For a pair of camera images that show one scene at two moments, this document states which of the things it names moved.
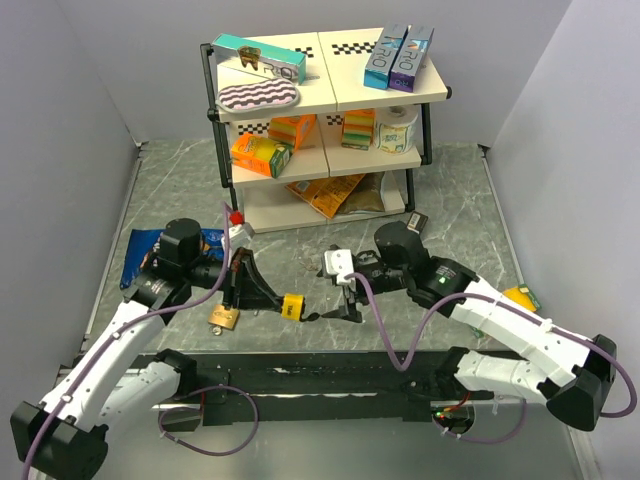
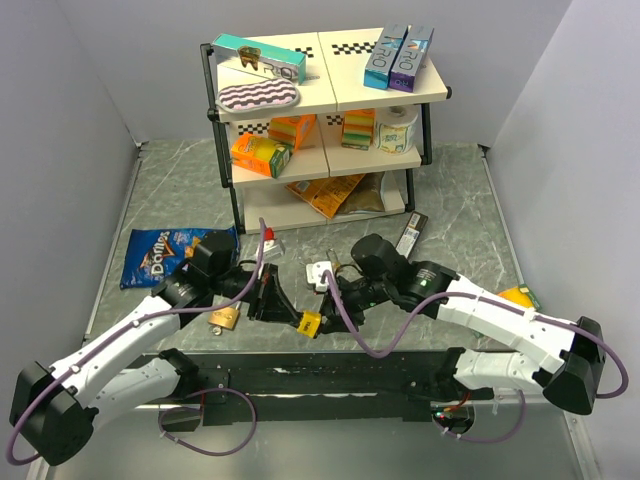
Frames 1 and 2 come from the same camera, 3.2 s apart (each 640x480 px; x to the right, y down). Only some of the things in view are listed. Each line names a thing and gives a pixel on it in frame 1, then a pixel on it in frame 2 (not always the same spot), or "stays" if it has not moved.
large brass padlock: (222, 317) stays
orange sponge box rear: (291, 129) stays
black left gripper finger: (253, 303) to (274, 314)
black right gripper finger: (352, 297) to (330, 313)
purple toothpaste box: (410, 56) stays
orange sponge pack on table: (522, 296) stays
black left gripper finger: (247, 287) to (273, 302)
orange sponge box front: (261, 155) stays
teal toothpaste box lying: (260, 58) stays
